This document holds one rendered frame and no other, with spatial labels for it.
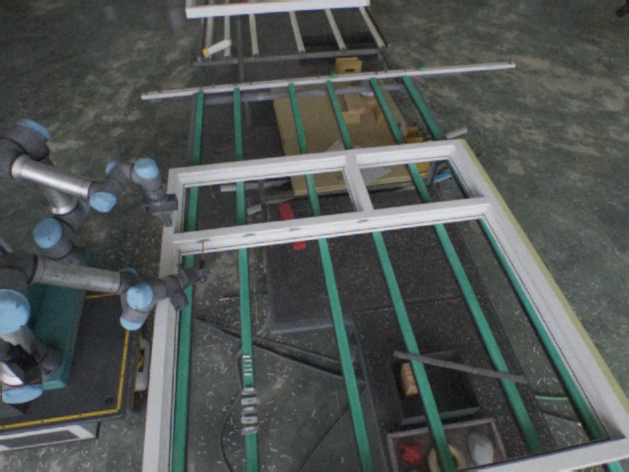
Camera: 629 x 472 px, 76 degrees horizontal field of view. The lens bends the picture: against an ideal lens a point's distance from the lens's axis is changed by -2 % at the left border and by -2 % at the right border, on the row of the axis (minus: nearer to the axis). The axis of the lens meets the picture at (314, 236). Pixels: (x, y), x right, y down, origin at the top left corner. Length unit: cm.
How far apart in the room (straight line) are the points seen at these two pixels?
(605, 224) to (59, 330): 348
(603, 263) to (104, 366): 311
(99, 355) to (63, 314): 40
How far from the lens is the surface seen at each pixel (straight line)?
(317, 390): 237
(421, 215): 187
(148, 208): 173
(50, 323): 203
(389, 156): 214
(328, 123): 280
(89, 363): 234
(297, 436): 230
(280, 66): 348
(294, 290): 195
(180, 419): 148
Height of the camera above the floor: 223
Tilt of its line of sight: 50 degrees down
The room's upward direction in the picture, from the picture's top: straight up
